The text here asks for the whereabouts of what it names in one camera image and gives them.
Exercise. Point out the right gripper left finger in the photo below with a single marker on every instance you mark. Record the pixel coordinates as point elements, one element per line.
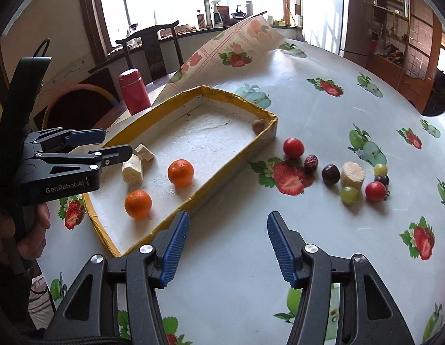
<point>113,300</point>

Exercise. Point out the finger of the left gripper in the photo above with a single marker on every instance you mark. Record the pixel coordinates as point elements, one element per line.
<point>58,138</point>
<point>93,160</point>

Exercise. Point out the orange mandarin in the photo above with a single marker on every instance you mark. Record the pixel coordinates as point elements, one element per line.
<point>138,204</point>
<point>180,173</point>

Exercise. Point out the red cherry tomato with stem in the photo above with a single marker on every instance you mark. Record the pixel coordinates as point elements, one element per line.
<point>376,191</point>

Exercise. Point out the small dark plum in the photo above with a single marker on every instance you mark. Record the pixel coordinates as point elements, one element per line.
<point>384,179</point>

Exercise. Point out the pale green grape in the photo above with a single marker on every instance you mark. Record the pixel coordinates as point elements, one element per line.
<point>380,169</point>

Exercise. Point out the dried red jujube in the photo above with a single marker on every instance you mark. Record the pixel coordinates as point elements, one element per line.
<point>311,163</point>

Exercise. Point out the left hand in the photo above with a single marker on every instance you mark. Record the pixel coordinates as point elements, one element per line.
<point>32,245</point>

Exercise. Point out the wicker round chair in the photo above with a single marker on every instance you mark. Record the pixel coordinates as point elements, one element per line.
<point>78,107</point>

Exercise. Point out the red thermos bottle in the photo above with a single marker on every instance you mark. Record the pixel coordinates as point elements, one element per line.
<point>134,91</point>

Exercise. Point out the yellow-rimmed white tray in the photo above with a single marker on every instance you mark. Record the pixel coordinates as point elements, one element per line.
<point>199,139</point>

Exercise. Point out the dark wooden chair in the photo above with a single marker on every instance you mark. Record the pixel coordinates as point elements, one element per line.
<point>148,41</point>

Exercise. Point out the fruit-print tablecloth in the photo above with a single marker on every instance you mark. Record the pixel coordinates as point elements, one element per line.
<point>228,288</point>

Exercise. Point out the spray bottle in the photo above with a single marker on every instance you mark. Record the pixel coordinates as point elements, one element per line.
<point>217,18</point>

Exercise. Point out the black kettle on sill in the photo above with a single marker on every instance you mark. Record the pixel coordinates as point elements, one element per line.
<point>239,14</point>

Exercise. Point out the white cylinder bottle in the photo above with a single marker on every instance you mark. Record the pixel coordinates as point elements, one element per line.
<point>249,8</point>

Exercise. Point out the wooden glass door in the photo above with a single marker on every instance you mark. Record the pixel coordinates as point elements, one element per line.
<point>421,55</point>

